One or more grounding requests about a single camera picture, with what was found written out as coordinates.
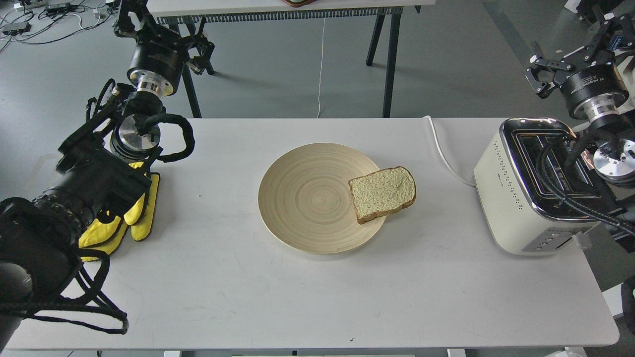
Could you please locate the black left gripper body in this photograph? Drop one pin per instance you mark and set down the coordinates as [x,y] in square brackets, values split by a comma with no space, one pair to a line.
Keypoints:
[157,63]

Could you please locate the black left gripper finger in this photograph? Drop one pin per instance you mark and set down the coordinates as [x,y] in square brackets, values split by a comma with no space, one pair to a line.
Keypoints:
[197,39]
[123,26]

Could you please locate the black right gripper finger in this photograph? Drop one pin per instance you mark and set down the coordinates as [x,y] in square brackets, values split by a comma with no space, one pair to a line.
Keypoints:
[546,75]
[612,30]

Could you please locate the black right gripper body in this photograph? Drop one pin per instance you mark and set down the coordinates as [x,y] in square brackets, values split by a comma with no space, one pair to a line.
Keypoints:
[594,92]

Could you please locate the slice of bread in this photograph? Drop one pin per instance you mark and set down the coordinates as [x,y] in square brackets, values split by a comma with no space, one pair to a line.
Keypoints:
[382,193]

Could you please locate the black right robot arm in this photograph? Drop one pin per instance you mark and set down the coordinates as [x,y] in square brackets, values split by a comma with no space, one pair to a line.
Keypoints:
[609,141]

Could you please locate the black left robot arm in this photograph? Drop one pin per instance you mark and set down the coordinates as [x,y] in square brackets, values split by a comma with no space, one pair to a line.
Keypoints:
[105,170]

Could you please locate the cream chrome toaster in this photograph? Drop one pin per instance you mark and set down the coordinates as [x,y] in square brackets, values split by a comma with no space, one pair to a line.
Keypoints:
[524,216]

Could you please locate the white background table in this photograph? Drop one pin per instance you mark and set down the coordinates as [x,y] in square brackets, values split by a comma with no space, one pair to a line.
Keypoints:
[191,12]

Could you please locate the brown object on table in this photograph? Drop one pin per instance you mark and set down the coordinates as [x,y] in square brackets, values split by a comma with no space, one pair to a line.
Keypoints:
[298,2]

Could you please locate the round bamboo plate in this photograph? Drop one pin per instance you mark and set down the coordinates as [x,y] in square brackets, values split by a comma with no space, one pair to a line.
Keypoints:
[305,201]

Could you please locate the yellow cloth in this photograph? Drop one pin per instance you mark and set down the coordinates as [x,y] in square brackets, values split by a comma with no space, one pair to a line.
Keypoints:
[137,221]

